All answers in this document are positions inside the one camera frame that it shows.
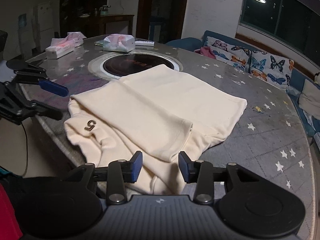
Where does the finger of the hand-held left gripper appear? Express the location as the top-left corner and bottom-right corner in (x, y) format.
(14, 64), (69, 97)
(5, 81), (63, 120)

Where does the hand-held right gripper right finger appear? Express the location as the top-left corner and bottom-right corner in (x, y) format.
(178, 151), (253, 204)

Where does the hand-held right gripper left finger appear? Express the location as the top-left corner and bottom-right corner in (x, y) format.
(71, 151), (143, 204)

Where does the cream sweatshirt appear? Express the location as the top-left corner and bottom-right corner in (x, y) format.
(64, 64), (248, 195)

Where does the long white pink tissue pack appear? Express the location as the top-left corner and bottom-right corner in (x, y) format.
(45, 38), (75, 59)

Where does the water dispenser with blue bottle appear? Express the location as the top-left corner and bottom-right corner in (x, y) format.
(17, 14), (33, 55)

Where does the white refrigerator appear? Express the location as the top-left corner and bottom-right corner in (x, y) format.
(32, 1), (54, 52)

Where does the white green tissue pack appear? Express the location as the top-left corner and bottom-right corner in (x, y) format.
(103, 34), (136, 53)

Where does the grey star print tablecloth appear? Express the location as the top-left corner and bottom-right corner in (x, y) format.
(19, 35), (315, 240)

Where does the round black induction cooktop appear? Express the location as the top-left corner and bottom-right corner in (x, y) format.
(88, 52), (183, 80)

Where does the dark wooden display cabinet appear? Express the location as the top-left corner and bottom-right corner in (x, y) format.
(59, 0), (109, 34)

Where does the wooden side table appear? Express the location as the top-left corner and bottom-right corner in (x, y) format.
(80, 14), (135, 37)

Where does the person's red clothing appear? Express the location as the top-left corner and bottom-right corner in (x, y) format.
(0, 182), (23, 240)

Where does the pink cloth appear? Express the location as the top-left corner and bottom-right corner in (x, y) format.
(194, 46), (216, 60)

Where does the butterfly print cushion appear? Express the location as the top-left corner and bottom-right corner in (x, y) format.
(207, 36), (252, 72)
(250, 51), (295, 93)

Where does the blue corner sofa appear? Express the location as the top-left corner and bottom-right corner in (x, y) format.
(166, 30), (320, 155)

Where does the plain grey cushion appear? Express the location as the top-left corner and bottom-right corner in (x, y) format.
(298, 79), (320, 119)

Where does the green framed window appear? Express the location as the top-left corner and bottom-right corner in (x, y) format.
(239, 0), (320, 67)

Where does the black cable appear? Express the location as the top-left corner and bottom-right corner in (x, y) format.
(0, 121), (28, 178)

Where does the dark wooden door frame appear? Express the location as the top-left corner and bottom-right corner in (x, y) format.
(136, 0), (190, 43)

